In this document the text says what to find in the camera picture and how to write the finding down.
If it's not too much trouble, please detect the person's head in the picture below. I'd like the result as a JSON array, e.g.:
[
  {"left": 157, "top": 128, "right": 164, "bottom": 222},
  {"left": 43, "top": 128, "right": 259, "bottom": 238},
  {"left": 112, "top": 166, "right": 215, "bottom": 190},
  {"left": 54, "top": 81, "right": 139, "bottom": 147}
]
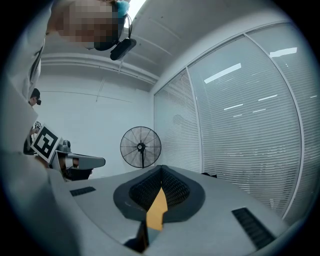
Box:
[{"left": 46, "top": 0, "right": 126, "bottom": 52}]

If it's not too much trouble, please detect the glass partition with blinds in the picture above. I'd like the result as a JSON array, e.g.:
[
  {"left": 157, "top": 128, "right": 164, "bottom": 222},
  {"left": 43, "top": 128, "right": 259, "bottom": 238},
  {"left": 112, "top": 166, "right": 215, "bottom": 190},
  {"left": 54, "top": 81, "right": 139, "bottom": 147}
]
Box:
[{"left": 153, "top": 20, "right": 319, "bottom": 226}]

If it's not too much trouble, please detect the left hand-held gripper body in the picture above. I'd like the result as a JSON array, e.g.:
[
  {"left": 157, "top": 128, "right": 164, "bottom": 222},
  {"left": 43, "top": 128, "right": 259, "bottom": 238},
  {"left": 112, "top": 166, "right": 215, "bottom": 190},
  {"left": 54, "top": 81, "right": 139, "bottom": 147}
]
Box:
[{"left": 30, "top": 123, "right": 76, "bottom": 180}]

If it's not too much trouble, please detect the black standing fan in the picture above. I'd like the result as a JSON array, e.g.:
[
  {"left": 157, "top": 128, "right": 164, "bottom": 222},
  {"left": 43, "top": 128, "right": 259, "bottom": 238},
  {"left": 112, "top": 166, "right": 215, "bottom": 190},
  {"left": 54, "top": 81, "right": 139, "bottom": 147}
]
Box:
[{"left": 119, "top": 125, "right": 163, "bottom": 169}]

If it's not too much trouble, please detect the blue head band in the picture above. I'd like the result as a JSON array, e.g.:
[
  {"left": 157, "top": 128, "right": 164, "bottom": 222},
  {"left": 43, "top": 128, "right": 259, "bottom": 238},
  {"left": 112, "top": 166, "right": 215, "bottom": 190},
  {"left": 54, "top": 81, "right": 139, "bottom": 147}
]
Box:
[{"left": 115, "top": 0, "right": 132, "bottom": 19}]

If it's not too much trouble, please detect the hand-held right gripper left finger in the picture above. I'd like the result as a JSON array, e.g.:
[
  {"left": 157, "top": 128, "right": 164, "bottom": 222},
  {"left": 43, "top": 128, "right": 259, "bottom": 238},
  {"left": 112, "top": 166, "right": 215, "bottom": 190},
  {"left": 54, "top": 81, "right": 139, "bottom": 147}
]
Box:
[{"left": 66, "top": 164, "right": 163, "bottom": 245}]

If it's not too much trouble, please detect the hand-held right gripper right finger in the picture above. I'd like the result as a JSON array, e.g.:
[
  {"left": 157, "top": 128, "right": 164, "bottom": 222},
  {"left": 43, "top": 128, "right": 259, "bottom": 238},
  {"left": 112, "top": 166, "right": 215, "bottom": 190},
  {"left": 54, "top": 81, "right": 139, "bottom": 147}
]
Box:
[{"left": 147, "top": 164, "right": 290, "bottom": 256}]

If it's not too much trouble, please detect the black head camera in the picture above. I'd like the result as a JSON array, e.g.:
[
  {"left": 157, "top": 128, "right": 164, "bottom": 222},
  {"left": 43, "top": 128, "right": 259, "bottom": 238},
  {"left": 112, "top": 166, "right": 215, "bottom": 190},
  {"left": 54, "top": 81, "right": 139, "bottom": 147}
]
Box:
[{"left": 109, "top": 37, "right": 138, "bottom": 62}]

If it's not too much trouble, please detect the person's left hand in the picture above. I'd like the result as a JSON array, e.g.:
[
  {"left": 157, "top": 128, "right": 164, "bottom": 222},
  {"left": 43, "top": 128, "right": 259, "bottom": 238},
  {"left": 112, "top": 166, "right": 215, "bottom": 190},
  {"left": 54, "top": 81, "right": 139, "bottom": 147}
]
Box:
[{"left": 58, "top": 151, "right": 80, "bottom": 173}]

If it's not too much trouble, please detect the black head camera cable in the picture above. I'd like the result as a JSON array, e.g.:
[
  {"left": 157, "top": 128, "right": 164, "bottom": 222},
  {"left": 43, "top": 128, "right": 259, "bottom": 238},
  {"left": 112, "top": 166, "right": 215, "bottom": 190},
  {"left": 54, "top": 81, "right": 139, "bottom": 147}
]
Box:
[{"left": 125, "top": 12, "right": 134, "bottom": 41}]

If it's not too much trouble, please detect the ceiling light panel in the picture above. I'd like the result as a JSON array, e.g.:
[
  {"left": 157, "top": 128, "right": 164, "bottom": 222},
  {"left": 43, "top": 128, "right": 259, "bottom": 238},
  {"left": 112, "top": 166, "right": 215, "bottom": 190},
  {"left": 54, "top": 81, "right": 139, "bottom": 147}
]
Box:
[{"left": 123, "top": 0, "right": 147, "bottom": 29}]

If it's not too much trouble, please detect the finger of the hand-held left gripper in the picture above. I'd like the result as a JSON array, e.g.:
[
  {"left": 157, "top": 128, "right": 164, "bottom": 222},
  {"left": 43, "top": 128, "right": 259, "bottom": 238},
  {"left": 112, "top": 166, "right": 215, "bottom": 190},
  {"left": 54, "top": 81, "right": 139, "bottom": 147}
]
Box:
[
  {"left": 65, "top": 168, "right": 94, "bottom": 181},
  {"left": 71, "top": 153, "right": 106, "bottom": 171}
]

